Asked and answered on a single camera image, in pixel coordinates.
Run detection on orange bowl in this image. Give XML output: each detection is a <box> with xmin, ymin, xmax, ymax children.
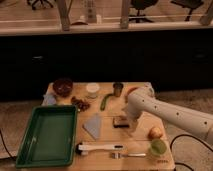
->
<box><xmin>125</xmin><ymin>87</ymin><xmax>138</xmax><ymax>103</ymax></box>

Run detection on office chair right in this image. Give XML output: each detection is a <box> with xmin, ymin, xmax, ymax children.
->
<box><xmin>171</xmin><ymin>0</ymin><xmax>204</xmax><ymax>21</ymax></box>

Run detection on green lidded cup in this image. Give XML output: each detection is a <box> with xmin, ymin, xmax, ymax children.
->
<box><xmin>147</xmin><ymin>139</ymin><xmax>167</xmax><ymax>162</ymax></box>

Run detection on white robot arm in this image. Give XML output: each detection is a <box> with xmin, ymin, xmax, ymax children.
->
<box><xmin>123</xmin><ymin>87</ymin><xmax>213</xmax><ymax>145</ymax></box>

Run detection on black floor cable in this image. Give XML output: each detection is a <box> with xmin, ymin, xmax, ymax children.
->
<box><xmin>169</xmin><ymin>133</ymin><xmax>213</xmax><ymax>171</ymax></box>

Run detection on green cucumber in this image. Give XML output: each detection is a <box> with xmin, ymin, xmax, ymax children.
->
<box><xmin>100</xmin><ymin>93</ymin><xmax>113</xmax><ymax>111</ymax></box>

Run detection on brown grape bunch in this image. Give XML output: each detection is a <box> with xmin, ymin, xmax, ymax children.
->
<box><xmin>71</xmin><ymin>96</ymin><xmax>90</xmax><ymax>111</ymax></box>

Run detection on silver fork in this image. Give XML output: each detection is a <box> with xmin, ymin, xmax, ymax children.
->
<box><xmin>111</xmin><ymin>153</ymin><xmax>146</xmax><ymax>159</ymax></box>

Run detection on office chair left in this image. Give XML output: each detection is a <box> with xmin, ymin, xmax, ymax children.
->
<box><xmin>26</xmin><ymin>0</ymin><xmax>54</xmax><ymax>10</ymax></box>

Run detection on black cable left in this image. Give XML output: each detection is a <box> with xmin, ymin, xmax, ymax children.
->
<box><xmin>0</xmin><ymin>129</ymin><xmax>16</xmax><ymax>163</ymax></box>

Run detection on red yellow apple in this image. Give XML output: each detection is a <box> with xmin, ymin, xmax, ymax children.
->
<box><xmin>148</xmin><ymin>126</ymin><xmax>163</xmax><ymax>139</ymax></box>

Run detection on office chair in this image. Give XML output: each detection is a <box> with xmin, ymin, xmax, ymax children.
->
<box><xmin>26</xmin><ymin>0</ymin><xmax>54</xmax><ymax>10</ymax></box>
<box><xmin>171</xmin><ymin>0</ymin><xmax>204</xmax><ymax>21</ymax></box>
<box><xmin>129</xmin><ymin>0</ymin><xmax>158</xmax><ymax>23</ymax></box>

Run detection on office chair middle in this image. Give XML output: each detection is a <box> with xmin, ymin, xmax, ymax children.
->
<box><xmin>129</xmin><ymin>0</ymin><xmax>158</xmax><ymax>23</ymax></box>

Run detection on grey triangular cloth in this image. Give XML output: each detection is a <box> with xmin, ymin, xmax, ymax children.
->
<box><xmin>83</xmin><ymin>114</ymin><xmax>102</xmax><ymax>140</ymax></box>

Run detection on dark metal cup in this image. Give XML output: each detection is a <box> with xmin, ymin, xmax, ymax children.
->
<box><xmin>113</xmin><ymin>82</ymin><xmax>124</xmax><ymax>97</ymax></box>

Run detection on dark red bowl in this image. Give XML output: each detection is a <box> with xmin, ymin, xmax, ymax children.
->
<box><xmin>53</xmin><ymin>78</ymin><xmax>73</xmax><ymax>97</ymax></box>

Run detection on white handled brush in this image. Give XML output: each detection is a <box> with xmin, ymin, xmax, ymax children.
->
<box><xmin>75</xmin><ymin>143</ymin><xmax>124</xmax><ymax>155</ymax></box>

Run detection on green plastic tray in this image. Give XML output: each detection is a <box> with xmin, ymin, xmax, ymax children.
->
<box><xmin>16</xmin><ymin>105</ymin><xmax>77</xmax><ymax>168</ymax></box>

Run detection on light blue cloth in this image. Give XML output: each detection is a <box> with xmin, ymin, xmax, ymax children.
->
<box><xmin>42</xmin><ymin>94</ymin><xmax>56</xmax><ymax>106</ymax></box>

